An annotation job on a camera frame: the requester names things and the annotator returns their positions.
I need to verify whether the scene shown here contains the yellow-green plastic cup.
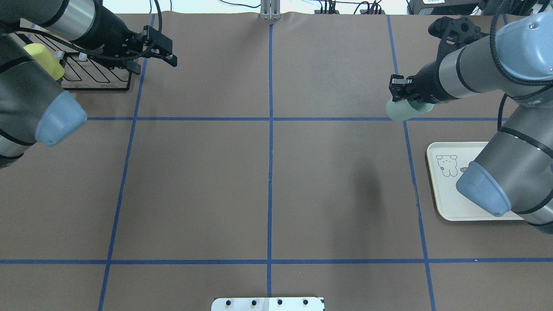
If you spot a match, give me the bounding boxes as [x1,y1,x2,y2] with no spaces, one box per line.
[23,43,65,80]

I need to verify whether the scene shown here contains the black box on desk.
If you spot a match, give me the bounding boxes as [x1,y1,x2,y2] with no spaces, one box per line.
[407,0,480,16]

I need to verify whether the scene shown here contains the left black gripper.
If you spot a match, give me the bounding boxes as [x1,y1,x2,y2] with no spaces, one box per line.
[102,25,178,75]

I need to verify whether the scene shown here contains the pale green plastic cup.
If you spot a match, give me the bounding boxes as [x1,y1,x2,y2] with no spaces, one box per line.
[385,99,435,122]

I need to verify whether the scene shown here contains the black wire cup rack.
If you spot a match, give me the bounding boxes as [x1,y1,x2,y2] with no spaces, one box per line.
[16,32,132,92]

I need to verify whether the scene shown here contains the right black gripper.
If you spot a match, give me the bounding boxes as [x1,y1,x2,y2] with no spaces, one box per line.
[389,71,432,111]

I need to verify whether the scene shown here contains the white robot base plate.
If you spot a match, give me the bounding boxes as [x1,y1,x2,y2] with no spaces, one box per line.
[211,297,325,311]

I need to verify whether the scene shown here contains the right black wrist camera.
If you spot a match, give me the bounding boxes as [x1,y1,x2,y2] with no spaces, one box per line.
[427,16,486,46]

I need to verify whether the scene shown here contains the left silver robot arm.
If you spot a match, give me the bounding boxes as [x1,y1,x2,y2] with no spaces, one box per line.
[0,0,178,168]

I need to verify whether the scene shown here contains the cream rabbit print tray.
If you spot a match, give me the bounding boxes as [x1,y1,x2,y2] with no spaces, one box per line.
[426,142,523,221]

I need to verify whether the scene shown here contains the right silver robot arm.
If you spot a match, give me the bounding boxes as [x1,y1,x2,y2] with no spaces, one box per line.
[386,11,553,235]

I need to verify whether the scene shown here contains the grey aluminium frame post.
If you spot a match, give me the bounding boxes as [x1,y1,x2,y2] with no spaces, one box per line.
[259,0,282,20]

